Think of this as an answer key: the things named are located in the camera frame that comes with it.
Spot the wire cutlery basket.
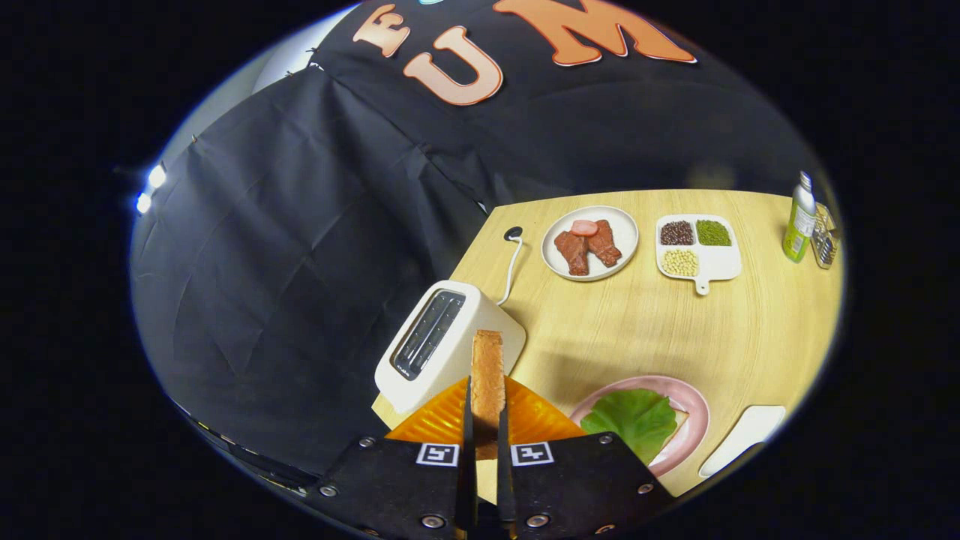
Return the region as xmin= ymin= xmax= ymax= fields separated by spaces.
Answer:
xmin=811 ymin=202 xmax=842 ymax=270

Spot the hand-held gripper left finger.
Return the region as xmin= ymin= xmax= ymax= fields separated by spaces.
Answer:
xmin=319 ymin=375 xmax=479 ymax=540

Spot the white rectangular plate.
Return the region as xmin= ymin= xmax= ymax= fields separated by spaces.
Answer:
xmin=698 ymin=405 xmax=787 ymax=479

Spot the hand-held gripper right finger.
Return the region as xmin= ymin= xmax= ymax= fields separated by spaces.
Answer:
xmin=495 ymin=375 xmax=676 ymax=540

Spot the silver bottle green label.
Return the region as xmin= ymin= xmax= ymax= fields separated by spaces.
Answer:
xmin=782 ymin=171 xmax=818 ymax=263

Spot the white toaster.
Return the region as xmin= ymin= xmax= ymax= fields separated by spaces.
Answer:
xmin=374 ymin=280 xmax=527 ymax=416

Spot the brown meat piece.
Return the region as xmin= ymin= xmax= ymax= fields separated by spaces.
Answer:
xmin=554 ymin=231 xmax=591 ymax=277
xmin=587 ymin=220 xmax=623 ymax=269

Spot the divided white bean dish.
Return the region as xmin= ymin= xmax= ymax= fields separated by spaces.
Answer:
xmin=655 ymin=214 xmax=743 ymax=296

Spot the round white plate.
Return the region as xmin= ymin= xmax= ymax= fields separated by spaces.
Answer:
xmin=541 ymin=205 xmax=640 ymax=283

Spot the pink round plate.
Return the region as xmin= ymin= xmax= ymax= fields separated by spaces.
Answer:
xmin=568 ymin=375 xmax=710 ymax=479

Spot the green lettuce leaf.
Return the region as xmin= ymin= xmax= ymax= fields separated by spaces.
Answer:
xmin=580 ymin=388 xmax=679 ymax=466

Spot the white toaster cable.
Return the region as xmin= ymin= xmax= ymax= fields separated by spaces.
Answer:
xmin=495 ymin=236 xmax=524 ymax=307

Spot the toasted bread slice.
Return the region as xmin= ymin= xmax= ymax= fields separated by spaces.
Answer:
xmin=471 ymin=329 xmax=506 ymax=461

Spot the black backdrop cloth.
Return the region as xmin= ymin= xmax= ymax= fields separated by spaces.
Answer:
xmin=129 ymin=0 xmax=818 ymax=481

